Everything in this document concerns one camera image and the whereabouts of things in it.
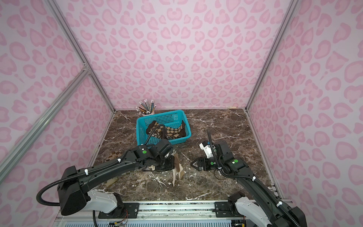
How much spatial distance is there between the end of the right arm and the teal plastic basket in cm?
30

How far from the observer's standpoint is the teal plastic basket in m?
1.00

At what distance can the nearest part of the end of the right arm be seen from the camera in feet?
1.95
